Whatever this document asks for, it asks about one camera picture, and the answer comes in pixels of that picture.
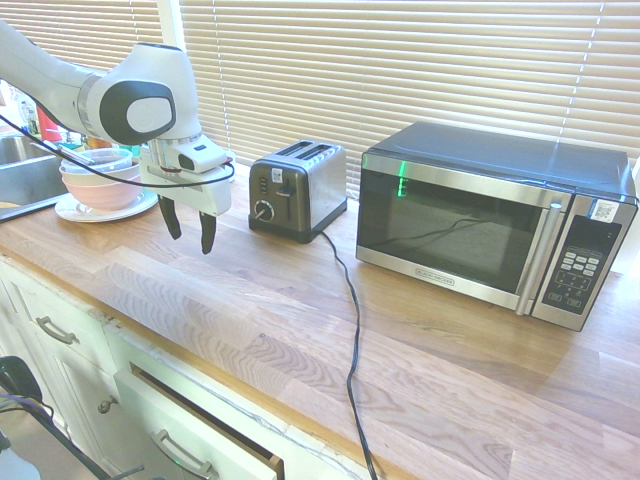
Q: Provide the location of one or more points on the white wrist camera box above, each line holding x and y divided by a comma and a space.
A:
200, 156

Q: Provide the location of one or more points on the wide beige window blind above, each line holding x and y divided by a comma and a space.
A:
400, 65

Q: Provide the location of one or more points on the clear grey-rimmed bowl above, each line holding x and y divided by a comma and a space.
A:
112, 157

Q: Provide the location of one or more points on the stainless steel black microwave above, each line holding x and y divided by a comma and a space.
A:
450, 225

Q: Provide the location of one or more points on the narrow beige window blind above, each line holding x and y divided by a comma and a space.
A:
75, 30

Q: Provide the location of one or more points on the white bowl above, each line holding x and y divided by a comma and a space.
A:
75, 175

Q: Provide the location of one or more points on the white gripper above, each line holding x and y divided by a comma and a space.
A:
200, 195

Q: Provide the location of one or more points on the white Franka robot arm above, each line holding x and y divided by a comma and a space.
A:
50, 75

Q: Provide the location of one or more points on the red bottle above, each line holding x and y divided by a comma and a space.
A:
47, 127

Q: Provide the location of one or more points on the open white drawer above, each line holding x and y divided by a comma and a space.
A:
165, 415

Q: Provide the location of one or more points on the black camera stand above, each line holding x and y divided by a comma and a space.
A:
17, 375

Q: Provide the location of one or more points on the white kitchen cabinet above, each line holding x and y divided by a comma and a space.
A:
75, 370

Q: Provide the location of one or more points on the round metal cabinet knob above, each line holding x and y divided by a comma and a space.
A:
106, 405

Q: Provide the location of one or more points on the stainless steel two-slot toaster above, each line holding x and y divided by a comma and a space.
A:
320, 190

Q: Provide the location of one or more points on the white dinner plate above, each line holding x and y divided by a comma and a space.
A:
135, 207

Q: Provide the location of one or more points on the stainless steel sink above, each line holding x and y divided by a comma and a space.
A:
25, 185

